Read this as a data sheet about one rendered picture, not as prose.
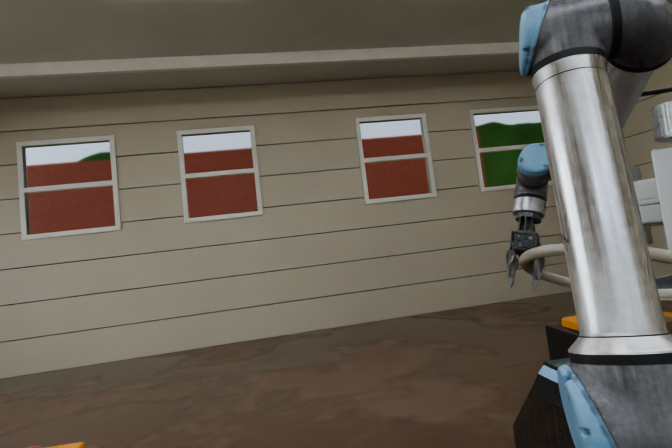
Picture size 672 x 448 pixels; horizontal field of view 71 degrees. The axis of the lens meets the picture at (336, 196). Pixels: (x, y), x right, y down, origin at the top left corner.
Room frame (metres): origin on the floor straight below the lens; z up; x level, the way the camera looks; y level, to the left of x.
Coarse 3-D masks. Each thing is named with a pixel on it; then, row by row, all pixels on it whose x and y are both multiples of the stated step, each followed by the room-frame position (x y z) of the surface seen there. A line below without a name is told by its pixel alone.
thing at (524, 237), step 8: (520, 216) 1.37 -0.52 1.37; (528, 216) 1.36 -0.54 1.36; (536, 216) 1.37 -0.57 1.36; (520, 224) 1.38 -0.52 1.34; (528, 224) 1.37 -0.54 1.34; (512, 232) 1.37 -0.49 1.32; (520, 232) 1.36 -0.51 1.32; (528, 232) 1.35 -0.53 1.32; (512, 240) 1.38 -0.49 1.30; (520, 240) 1.35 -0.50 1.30; (528, 240) 1.34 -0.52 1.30; (536, 240) 1.33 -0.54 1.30; (520, 248) 1.35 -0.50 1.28; (528, 248) 1.34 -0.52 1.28
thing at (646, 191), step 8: (640, 184) 2.31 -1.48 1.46; (648, 184) 2.28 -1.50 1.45; (640, 192) 2.31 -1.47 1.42; (648, 192) 2.29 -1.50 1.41; (656, 192) 2.26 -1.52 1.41; (640, 200) 2.31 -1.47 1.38; (648, 200) 2.28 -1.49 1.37; (656, 200) 2.26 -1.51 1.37; (640, 208) 2.32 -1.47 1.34; (648, 208) 2.30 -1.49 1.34; (656, 208) 2.27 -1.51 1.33; (648, 216) 2.30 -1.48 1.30; (656, 216) 2.27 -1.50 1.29; (648, 224) 2.32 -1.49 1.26
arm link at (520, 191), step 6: (516, 180) 1.43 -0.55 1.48; (516, 186) 1.42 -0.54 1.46; (522, 186) 1.39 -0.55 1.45; (546, 186) 1.39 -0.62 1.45; (516, 192) 1.42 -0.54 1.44; (522, 192) 1.39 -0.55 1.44; (528, 192) 1.38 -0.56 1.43; (534, 192) 1.38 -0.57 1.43; (540, 192) 1.38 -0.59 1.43; (546, 192) 1.39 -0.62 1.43; (540, 198) 1.37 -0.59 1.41; (546, 198) 1.39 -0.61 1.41
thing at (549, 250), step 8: (536, 248) 1.24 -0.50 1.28; (544, 248) 1.21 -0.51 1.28; (552, 248) 1.19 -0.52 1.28; (560, 248) 1.17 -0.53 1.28; (648, 248) 1.06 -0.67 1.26; (656, 248) 1.06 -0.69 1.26; (520, 256) 1.34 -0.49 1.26; (528, 256) 1.28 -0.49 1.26; (536, 256) 1.25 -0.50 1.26; (544, 256) 1.22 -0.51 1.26; (656, 256) 1.05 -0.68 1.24; (664, 256) 1.05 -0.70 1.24; (520, 264) 1.37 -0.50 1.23; (528, 264) 1.36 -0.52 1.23; (528, 272) 1.43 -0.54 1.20; (544, 272) 1.47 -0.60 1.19; (544, 280) 1.49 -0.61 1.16; (552, 280) 1.49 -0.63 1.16; (560, 280) 1.49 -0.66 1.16; (568, 280) 1.50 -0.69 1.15; (664, 296) 1.38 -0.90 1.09
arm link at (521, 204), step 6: (516, 198) 1.41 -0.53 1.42; (522, 198) 1.39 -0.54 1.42; (528, 198) 1.38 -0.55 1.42; (534, 198) 1.37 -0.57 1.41; (516, 204) 1.40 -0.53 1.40; (522, 204) 1.38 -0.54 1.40; (528, 204) 1.37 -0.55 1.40; (534, 204) 1.37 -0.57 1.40; (540, 204) 1.37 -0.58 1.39; (516, 210) 1.39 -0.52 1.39; (522, 210) 1.38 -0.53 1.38; (528, 210) 1.37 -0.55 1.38; (534, 210) 1.37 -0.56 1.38; (540, 210) 1.37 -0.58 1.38
